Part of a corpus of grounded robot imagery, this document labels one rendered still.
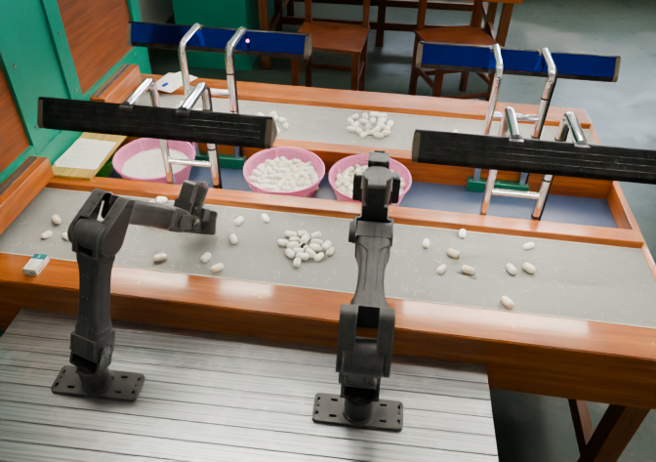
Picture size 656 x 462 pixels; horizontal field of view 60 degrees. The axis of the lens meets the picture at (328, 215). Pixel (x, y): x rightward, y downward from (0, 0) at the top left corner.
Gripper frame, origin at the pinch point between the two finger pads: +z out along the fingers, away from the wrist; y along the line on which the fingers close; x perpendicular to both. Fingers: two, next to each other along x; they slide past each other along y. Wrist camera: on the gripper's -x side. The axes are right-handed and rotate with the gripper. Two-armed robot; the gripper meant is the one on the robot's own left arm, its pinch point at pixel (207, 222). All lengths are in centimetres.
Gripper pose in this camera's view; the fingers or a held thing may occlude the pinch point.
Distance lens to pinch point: 167.7
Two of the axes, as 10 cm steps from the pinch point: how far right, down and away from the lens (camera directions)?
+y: -9.9, -1.0, 1.0
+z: 0.9, 0.4, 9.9
